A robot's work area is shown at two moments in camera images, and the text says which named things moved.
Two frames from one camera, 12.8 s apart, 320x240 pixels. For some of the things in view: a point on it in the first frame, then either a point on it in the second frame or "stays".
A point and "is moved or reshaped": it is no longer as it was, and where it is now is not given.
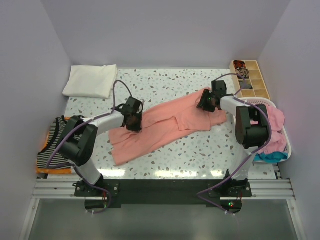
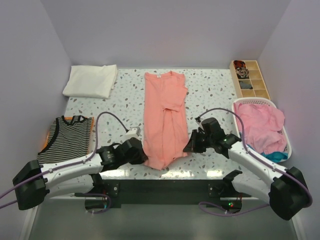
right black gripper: x=202 y=104 to x=192 y=146
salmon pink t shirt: x=161 y=124 is moved or reshaped
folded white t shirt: x=92 y=81 stays
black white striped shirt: x=59 y=159 stays
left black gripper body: x=136 y=123 to x=136 y=159
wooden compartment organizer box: x=255 y=86 stays
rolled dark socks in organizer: x=241 y=69 stays
